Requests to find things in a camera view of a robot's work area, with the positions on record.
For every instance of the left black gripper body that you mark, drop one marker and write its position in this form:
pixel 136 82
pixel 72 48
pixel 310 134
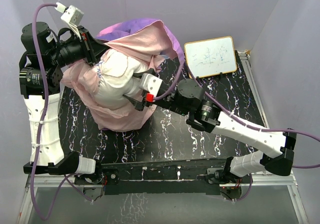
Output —
pixel 88 52

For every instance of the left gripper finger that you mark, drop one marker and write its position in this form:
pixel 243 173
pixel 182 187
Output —
pixel 97 41
pixel 99 50

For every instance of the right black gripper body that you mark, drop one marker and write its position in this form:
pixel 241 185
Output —
pixel 145 103

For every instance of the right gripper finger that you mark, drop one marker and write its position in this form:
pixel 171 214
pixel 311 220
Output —
pixel 144 74
pixel 133 101

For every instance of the white pillow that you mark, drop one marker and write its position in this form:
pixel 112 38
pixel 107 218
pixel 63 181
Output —
pixel 115 72

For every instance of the purple Elsa print pillowcase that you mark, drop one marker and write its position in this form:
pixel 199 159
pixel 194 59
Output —
pixel 147 40

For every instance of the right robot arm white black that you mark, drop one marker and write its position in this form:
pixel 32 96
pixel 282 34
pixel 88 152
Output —
pixel 274 150

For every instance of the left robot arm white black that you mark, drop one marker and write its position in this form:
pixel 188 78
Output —
pixel 40 75

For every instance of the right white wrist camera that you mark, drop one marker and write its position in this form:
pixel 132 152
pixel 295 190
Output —
pixel 150 84

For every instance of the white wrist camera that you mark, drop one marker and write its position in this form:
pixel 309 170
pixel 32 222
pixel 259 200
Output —
pixel 70 15
pixel 150 84

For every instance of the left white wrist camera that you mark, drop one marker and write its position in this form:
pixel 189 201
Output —
pixel 70 15

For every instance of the small whiteboard with orange frame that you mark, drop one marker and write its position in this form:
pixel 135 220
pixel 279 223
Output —
pixel 210 57

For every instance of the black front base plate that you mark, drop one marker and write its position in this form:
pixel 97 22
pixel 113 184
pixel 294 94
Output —
pixel 162 177

